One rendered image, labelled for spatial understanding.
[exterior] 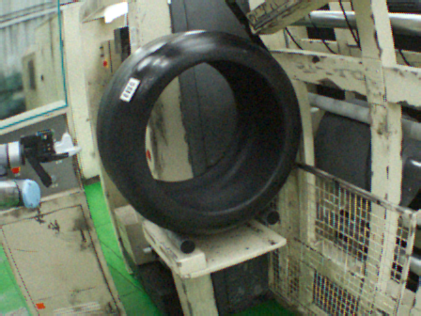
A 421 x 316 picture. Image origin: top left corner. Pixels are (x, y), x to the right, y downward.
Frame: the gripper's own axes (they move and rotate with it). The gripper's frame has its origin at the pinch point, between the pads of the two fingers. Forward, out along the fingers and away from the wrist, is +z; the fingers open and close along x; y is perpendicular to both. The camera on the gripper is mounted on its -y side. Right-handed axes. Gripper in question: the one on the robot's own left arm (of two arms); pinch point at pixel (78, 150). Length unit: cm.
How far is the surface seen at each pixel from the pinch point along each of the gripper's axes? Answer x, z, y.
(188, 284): 25, 40, -67
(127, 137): -12.2, 12.7, 4.2
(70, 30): 337, 30, 55
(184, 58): -12.4, 28.6, 23.0
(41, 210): 61, -16, -39
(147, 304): 90, 36, -119
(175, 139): 25.1, 39.0, -7.3
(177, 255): -8.4, 25.0, -33.1
